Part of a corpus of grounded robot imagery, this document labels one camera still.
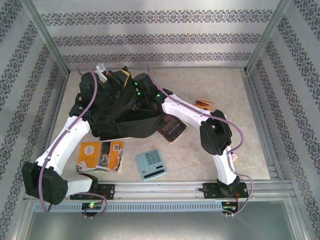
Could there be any black student bag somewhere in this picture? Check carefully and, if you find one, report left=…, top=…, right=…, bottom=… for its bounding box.
left=89, top=66, right=163, bottom=140

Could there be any dark purple book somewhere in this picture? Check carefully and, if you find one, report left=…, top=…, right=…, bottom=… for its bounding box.
left=156, top=114, right=190, bottom=144

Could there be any small brown book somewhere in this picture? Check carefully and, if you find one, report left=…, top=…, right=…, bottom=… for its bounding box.
left=195, top=98, right=216, bottom=112

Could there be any orange paperback book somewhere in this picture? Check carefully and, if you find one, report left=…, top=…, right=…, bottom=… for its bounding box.
left=75, top=141, right=125, bottom=174

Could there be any teal desk calculator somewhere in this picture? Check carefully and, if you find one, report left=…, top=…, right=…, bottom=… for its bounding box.
left=134, top=149, right=168, bottom=181

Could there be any aluminium side rail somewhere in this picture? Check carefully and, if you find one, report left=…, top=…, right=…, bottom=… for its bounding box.
left=33, top=72, right=70, bottom=182
left=239, top=69, right=286, bottom=182

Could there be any aluminium frame post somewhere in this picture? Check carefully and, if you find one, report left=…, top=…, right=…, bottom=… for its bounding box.
left=244, top=0, right=293, bottom=75
left=21, top=0, right=70, bottom=75

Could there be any aluminium mounting rail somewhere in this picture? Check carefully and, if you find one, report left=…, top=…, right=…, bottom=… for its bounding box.
left=23, top=180, right=293, bottom=202

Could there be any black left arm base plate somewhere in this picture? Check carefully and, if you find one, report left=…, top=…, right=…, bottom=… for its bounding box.
left=69, top=183, right=116, bottom=201

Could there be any grey slotted cable duct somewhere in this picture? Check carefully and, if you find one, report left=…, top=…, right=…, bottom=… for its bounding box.
left=33, top=201, right=224, bottom=213

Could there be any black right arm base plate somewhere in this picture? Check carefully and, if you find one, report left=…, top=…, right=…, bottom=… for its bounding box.
left=202, top=182, right=250, bottom=200

